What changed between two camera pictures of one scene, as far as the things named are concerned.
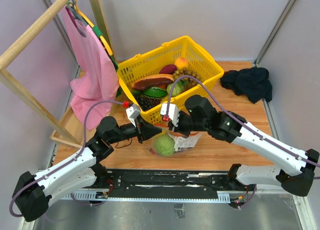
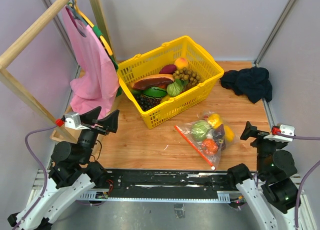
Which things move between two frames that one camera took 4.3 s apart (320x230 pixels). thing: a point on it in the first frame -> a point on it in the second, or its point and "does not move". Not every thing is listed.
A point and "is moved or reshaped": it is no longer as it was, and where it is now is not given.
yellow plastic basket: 149,62 does not move
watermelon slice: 154,92 does not move
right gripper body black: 186,123 -> 264,145
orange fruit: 176,134 -> 209,146
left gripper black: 146,131 -> 110,121
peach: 181,63 does not move
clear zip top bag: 166,144 -> 210,136
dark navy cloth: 253,82 does not move
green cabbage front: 178,88 does not move
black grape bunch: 146,103 does not move
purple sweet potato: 168,69 does not move
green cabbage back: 164,145 is moved or reshaped
